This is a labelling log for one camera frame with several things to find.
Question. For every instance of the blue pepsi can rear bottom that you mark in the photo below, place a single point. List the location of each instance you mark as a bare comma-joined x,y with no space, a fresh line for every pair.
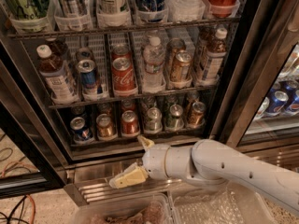
79,111

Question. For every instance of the red coke can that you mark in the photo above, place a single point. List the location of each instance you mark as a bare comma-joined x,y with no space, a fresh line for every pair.
127,105
129,123

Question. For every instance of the gold can rear bottom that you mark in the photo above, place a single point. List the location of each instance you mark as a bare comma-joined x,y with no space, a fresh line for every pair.
105,109

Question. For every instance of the red coke can front bottom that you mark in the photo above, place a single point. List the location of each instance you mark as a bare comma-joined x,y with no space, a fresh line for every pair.
129,123

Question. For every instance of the clear water bottle middle shelf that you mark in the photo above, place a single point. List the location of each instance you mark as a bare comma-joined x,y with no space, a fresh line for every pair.
154,55

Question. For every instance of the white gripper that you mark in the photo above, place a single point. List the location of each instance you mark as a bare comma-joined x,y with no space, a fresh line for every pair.
153,161

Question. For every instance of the clear water bottle shelf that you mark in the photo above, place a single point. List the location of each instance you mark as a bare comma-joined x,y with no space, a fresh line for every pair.
154,55
185,10

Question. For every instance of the red coca-cola can middle rear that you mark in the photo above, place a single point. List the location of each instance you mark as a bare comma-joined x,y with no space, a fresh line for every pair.
121,51

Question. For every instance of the right fridge door frame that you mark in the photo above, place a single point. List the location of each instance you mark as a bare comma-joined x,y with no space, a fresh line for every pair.
263,57

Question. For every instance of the gold can middle rear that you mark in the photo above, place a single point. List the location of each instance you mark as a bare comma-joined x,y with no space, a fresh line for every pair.
173,46

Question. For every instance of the red coca-cola can middle front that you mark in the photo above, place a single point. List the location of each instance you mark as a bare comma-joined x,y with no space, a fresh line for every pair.
123,77

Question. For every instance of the red coke can rear bottom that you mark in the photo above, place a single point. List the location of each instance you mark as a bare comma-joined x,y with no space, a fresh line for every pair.
127,105

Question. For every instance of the gold can middle front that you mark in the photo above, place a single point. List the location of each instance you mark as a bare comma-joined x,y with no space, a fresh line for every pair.
181,66

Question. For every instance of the clear plastic bin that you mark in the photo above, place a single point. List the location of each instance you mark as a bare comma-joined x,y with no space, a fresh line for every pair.
234,204
141,209

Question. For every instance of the tea bottle rear right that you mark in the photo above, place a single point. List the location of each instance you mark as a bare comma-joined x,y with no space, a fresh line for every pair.
205,35

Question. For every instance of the bronze can rear bottom right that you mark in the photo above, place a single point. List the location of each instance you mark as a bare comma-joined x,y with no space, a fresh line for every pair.
191,96

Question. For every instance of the silver green can front bottom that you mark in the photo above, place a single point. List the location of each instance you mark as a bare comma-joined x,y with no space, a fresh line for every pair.
153,121

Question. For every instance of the green bottle top shelf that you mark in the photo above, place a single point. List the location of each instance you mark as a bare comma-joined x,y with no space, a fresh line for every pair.
30,12

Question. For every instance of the tea bottle rear left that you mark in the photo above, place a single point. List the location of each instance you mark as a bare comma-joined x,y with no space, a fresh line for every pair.
59,47

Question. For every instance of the bronze can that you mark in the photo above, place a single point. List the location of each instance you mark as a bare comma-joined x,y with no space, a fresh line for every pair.
191,96
196,114

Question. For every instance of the left clear plastic bin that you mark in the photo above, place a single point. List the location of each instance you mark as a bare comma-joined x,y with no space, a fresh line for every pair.
141,209

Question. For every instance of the pepsi cans behind right door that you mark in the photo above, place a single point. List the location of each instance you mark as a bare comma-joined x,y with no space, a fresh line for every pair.
282,99

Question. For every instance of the tea bottle front right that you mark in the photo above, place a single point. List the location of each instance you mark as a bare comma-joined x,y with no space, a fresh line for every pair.
212,56

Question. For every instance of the blue pepsi can front bottom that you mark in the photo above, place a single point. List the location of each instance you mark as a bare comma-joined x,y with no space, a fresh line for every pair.
82,133

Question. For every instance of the clear water bottle top shelf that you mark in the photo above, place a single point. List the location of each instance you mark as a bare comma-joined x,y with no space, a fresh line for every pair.
185,10

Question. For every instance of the right clear plastic bin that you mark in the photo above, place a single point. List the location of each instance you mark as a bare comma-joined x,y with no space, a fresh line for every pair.
234,204

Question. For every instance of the silver green can rear bottom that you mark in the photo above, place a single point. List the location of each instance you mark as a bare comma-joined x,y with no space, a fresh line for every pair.
147,103

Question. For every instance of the gold can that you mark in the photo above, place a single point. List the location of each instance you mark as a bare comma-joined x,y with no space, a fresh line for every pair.
105,109
173,46
105,127
181,66

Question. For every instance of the gold can front bottom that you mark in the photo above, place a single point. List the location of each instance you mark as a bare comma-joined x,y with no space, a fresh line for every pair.
105,127

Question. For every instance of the tea bottle front left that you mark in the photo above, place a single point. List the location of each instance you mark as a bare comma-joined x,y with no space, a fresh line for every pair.
58,77

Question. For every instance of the silver green can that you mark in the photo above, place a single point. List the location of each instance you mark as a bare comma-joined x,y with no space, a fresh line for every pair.
147,103
153,121

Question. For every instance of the tea bottle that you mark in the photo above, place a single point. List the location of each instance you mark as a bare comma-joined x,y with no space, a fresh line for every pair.
212,56
205,35
59,47
58,77

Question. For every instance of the bronze can front bottom right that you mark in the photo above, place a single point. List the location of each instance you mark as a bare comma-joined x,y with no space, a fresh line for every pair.
196,114

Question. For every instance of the silver can top shelf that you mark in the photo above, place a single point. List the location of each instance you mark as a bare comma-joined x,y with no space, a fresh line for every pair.
71,9

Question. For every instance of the rear pepsi can middle shelf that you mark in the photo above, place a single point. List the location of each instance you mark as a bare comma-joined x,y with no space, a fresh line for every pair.
84,54

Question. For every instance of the blue pepsi can middle shelf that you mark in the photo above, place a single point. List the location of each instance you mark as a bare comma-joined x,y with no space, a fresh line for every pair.
90,80

